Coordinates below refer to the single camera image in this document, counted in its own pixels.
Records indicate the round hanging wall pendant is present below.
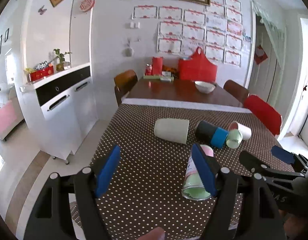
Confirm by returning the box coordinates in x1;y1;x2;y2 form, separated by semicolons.
125;38;134;57

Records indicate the brown wooden chair left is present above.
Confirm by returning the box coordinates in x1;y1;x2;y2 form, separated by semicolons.
114;69;138;106

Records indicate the red gift bag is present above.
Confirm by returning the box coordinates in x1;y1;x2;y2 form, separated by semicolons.
178;47;217;83

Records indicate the red cola can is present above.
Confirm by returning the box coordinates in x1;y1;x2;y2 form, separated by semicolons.
144;64;152;76

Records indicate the small green paper cup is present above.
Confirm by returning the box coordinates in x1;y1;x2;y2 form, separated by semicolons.
226;129;243;149

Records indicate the red covered chair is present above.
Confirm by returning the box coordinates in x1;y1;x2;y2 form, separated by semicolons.
243;95;282;136

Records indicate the black blue cylindrical bottle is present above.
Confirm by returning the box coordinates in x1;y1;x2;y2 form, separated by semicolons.
195;120;229;148

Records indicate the white lace door curtain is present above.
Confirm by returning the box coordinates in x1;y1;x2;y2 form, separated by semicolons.
251;0;286;68

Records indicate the white black sideboard cabinet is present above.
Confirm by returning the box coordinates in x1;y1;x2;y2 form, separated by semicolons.
16;63;98;164

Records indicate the potted green plant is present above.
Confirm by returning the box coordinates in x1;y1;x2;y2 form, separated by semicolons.
53;48;71;72

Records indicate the white wall light switch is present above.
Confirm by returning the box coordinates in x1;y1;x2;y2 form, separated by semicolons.
130;22;140;29

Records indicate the pale green plastic cup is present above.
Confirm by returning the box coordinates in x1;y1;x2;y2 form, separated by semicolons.
154;118;189;144

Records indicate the red door diamond decoration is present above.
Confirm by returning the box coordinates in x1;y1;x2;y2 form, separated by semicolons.
254;45;268;65

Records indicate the right hand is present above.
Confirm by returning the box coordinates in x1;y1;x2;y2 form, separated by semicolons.
279;210;308;240

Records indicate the butterfly wall decoration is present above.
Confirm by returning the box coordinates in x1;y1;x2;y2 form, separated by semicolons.
38;5;47;15

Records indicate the white paper cup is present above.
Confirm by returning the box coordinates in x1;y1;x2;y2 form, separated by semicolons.
228;121;251;140

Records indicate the white ceramic bowl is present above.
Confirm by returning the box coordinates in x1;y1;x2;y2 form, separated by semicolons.
195;81;216;94

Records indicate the red box on sideboard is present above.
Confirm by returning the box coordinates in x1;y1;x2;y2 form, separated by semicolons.
28;64;54;82

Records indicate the clear pink green labelled cup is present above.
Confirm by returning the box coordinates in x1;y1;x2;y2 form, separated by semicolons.
182;154;211;201

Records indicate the green tray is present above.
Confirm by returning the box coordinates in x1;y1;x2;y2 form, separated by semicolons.
143;75;174;82

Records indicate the brown polka dot tablecloth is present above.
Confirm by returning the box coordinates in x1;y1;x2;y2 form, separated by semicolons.
69;103;294;240

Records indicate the small red box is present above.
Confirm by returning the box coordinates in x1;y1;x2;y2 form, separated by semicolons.
152;57;163;75

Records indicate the white sofa pink cover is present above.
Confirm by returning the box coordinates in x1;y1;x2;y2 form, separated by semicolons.
0;86;24;141

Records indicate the red round hanging ornament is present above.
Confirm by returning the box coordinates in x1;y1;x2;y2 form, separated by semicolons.
79;0;95;12

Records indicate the brown wooden chair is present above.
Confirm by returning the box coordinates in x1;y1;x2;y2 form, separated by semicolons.
223;80;249;103
114;69;138;106

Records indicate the left hand thumb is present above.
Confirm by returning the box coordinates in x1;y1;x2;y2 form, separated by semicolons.
137;227;165;240

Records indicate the brown wooden chair right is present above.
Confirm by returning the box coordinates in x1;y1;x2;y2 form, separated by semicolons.
223;80;249;103

